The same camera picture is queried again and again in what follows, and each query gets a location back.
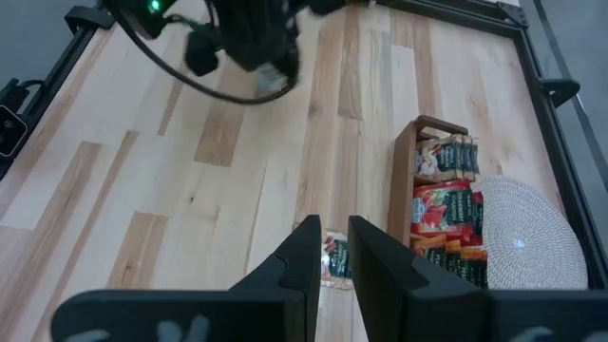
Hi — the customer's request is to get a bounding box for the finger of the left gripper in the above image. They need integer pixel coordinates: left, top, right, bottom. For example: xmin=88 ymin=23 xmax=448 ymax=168
xmin=275 ymin=32 xmax=302 ymax=94

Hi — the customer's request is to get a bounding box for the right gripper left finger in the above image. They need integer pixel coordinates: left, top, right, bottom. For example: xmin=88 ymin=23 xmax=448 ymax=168
xmin=50 ymin=214 xmax=323 ymax=342

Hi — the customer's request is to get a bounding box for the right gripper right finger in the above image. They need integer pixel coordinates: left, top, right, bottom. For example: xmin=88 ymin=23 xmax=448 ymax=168
xmin=347 ymin=216 xmax=608 ymax=342

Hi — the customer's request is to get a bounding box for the red strawberry tea packet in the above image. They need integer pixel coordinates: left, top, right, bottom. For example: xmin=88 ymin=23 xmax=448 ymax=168
xmin=472 ymin=189 xmax=485 ymax=235
xmin=410 ymin=180 xmax=475 ymax=238

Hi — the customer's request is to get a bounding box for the silver packet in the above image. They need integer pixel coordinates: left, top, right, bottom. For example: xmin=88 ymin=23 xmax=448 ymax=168
xmin=468 ymin=136 xmax=481 ymax=181

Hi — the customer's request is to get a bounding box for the wooden tea box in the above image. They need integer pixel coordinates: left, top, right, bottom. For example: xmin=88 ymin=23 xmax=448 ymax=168
xmin=387 ymin=114 xmax=490 ymax=291

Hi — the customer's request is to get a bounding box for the white woven round placemat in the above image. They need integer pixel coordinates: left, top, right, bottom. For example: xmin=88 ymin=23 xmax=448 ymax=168
xmin=469 ymin=174 xmax=590 ymax=291

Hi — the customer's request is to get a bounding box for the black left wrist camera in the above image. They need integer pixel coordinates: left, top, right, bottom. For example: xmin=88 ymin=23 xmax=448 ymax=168
xmin=183 ymin=28 xmax=221 ymax=78

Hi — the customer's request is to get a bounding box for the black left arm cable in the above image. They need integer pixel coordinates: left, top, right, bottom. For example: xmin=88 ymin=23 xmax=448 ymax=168
xmin=111 ymin=7 xmax=299 ymax=106

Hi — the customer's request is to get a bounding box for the black frame hook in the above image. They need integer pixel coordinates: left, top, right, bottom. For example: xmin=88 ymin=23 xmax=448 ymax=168
xmin=539 ymin=77 xmax=581 ymax=109
xmin=63 ymin=3 xmax=117 ymax=35

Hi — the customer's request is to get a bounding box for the black table-level camera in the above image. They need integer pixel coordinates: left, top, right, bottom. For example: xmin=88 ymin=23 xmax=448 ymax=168
xmin=0 ymin=78 xmax=29 ymax=165

